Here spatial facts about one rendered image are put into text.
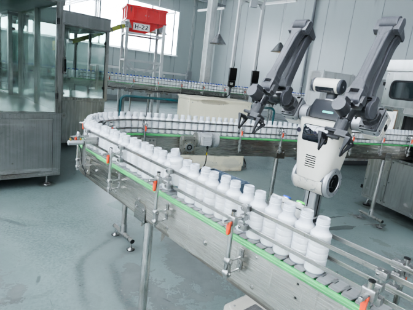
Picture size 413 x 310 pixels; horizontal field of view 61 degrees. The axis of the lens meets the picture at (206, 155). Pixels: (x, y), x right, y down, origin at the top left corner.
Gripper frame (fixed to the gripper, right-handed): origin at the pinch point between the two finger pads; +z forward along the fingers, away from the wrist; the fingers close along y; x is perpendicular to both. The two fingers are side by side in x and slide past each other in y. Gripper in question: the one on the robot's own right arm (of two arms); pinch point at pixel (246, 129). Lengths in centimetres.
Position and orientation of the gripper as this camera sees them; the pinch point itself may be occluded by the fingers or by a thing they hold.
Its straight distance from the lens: 177.2
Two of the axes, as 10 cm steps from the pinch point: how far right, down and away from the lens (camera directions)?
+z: -4.8, 8.8, -0.6
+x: 5.8, 3.6, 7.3
